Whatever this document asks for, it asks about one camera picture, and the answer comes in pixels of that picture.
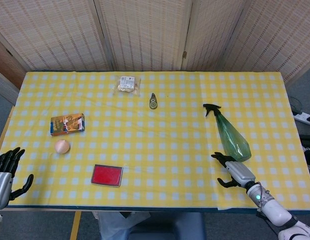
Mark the black and silver right hand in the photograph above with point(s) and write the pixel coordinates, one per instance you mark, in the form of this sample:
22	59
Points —
240	172

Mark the black and silver left hand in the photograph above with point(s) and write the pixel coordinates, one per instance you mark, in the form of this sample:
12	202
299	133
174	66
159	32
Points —
2	185

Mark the green spray bottle black trigger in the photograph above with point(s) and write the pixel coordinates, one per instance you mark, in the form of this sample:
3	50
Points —
231	137

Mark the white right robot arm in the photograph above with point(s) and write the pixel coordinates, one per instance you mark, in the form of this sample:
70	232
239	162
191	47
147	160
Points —
275	210

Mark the peach egg-shaped ball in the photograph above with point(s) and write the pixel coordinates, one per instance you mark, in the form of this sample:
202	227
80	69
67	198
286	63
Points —
62	147

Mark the white power strip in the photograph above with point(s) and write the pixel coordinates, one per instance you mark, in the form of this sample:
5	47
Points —
305	117

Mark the orange and blue cardboard box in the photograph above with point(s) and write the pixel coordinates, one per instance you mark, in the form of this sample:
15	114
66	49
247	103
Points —
67	123

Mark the yellow white checkered tablecloth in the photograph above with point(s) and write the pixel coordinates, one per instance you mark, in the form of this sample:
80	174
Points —
155	140

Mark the red ink stamp pad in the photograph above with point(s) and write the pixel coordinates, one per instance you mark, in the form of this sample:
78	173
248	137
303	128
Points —
107	175

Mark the green correction tape dispenser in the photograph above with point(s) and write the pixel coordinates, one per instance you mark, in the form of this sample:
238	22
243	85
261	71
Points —
153	102

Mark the brass screen hinge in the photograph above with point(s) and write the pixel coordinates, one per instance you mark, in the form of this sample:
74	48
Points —
184	55

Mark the clear bag of snacks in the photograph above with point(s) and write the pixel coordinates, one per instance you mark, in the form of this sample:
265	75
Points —
127	85

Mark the woven folding screen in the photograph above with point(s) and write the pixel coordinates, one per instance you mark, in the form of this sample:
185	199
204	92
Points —
145	32

